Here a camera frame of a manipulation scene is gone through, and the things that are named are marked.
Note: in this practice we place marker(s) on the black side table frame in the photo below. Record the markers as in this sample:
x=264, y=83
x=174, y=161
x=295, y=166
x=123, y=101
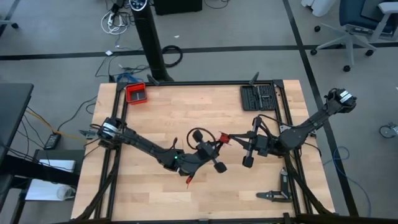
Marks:
x=37, y=171

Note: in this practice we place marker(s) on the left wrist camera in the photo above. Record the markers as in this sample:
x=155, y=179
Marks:
x=203, y=152

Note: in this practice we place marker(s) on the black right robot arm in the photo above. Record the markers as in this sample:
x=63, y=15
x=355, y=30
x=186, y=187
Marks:
x=311, y=123

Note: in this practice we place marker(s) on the black power adapter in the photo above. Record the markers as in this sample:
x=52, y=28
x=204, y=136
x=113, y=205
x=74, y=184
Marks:
x=53, y=141

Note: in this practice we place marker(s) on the small white adapter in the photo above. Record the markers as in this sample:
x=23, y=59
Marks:
x=109, y=53

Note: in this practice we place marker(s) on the white plastic object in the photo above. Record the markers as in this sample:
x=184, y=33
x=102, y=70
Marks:
x=320, y=7

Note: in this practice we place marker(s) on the grey office chair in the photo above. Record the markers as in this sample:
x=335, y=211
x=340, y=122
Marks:
x=6, y=22

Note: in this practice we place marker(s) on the black clamp tool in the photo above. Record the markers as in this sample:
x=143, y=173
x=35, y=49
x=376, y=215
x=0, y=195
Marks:
x=283, y=183

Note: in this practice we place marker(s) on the black screwdriver bit case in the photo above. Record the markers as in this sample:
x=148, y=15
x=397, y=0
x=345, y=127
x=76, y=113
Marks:
x=258, y=98

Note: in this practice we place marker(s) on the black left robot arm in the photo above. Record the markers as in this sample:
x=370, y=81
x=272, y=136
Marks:
x=146, y=146

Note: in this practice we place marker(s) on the clear plastic cup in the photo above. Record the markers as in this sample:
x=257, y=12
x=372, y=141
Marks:
x=65, y=193

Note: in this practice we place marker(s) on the black aluminium table frame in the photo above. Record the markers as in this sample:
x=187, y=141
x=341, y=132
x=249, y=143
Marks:
x=202, y=83

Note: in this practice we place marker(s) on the small red clip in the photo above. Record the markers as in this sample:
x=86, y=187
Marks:
x=189, y=180

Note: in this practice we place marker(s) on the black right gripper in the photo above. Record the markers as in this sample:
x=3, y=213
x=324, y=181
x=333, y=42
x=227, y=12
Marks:
x=258, y=145

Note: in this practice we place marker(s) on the black cabinet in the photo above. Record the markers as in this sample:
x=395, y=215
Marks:
x=177, y=6

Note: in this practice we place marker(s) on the red plastic bin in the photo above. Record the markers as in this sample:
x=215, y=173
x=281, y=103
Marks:
x=136, y=95

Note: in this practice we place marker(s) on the blue and white office chair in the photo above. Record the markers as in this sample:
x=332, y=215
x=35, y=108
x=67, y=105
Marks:
x=357, y=12

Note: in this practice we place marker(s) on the black desk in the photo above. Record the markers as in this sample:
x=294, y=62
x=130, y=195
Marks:
x=12, y=109

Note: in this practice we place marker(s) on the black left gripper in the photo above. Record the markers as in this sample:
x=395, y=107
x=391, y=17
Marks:
x=206, y=151

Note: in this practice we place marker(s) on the white box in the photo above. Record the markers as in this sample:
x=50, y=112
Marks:
x=56, y=165

